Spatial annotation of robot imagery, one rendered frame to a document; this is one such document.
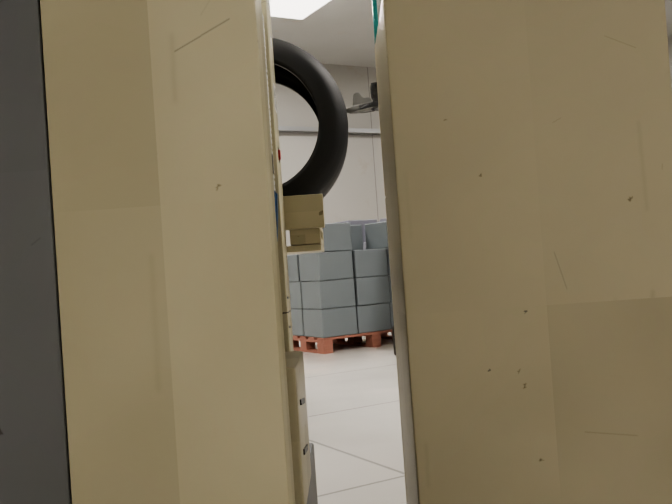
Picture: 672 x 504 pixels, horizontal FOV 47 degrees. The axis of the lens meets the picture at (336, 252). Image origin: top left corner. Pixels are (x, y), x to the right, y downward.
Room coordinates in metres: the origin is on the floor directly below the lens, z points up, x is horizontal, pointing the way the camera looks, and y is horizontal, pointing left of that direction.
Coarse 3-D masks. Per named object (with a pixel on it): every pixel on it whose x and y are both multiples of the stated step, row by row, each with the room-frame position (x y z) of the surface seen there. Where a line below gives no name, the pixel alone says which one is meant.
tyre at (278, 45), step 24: (288, 48) 2.36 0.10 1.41; (288, 72) 2.61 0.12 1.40; (312, 72) 2.34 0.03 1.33; (312, 96) 2.34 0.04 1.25; (336, 96) 2.37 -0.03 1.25; (336, 120) 2.35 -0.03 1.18; (336, 144) 2.36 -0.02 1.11; (312, 168) 2.34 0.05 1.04; (336, 168) 2.39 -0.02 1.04; (288, 192) 2.34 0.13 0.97; (312, 192) 2.37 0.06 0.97
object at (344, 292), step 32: (384, 224) 6.89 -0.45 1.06; (288, 256) 6.94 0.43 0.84; (320, 256) 6.51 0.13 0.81; (352, 256) 6.71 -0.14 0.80; (384, 256) 6.85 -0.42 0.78; (320, 288) 6.51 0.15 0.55; (352, 288) 6.66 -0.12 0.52; (384, 288) 6.83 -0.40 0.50; (320, 320) 6.52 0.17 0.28; (352, 320) 6.65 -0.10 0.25; (384, 320) 6.83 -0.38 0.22; (320, 352) 6.54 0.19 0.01
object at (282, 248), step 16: (272, 48) 2.22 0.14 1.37; (272, 64) 2.18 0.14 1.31; (272, 80) 2.14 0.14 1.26; (272, 96) 2.12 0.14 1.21; (272, 112) 2.12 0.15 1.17; (272, 128) 2.12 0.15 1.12; (272, 144) 2.12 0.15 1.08; (288, 288) 2.20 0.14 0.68; (288, 304) 2.16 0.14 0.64; (288, 320) 2.12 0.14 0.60; (288, 336) 2.12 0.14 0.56
